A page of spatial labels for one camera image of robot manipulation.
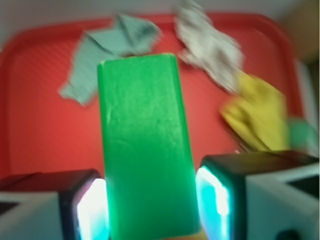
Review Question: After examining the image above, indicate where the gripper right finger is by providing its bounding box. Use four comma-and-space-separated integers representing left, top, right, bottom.
195, 150, 320, 240

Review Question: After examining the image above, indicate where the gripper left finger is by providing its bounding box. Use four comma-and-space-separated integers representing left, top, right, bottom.
0, 169, 110, 240

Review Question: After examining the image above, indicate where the green block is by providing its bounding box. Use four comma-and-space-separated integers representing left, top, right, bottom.
97, 53, 201, 240

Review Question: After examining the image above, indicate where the green textured ball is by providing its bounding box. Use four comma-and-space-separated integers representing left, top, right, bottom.
288, 117, 320, 157

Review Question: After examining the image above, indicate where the red plastic tray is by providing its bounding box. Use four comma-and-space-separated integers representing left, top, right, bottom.
0, 12, 305, 177

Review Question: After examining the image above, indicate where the yellow cloth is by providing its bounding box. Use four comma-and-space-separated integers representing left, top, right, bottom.
220, 72, 290, 151

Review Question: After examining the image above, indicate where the white cloth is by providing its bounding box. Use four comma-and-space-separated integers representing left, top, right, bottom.
175, 0, 245, 94

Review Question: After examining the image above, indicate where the teal cloth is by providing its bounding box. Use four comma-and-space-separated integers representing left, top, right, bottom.
58, 14, 162, 107

